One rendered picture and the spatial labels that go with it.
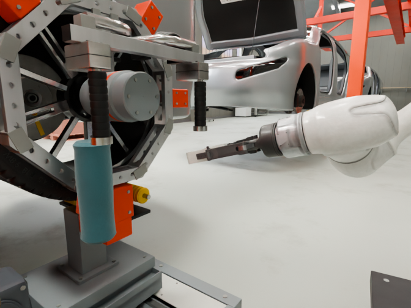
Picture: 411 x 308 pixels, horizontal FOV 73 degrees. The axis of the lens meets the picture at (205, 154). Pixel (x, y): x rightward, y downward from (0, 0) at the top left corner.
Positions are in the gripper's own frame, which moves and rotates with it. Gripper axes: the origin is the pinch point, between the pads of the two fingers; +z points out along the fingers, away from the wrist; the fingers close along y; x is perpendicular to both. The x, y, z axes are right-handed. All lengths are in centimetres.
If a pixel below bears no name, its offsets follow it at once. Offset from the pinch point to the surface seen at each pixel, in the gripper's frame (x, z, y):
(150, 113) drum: -14.0, 12.6, 3.1
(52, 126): -23, 73, -4
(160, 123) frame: -13.5, 29.0, -19.2
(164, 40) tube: -31.7, 4.8, -0.2
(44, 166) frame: -6.0, 31.9, 23.8
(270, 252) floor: 66, 26, -82
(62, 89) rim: -27.3, 36.0, 11.6
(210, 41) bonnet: -157, 165, -341
